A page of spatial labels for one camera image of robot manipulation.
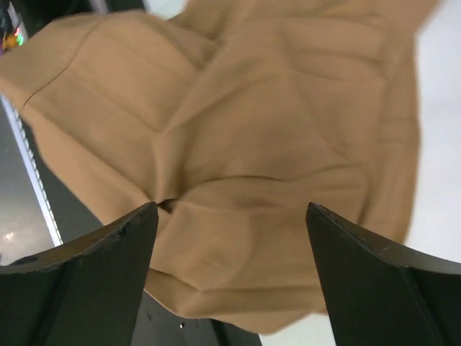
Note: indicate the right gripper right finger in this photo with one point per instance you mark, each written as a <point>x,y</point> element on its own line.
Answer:
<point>379,292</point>

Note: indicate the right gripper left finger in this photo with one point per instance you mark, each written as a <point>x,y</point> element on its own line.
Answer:
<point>85,292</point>

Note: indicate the white slotted cable duct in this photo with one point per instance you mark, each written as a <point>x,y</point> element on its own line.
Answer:
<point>27,155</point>

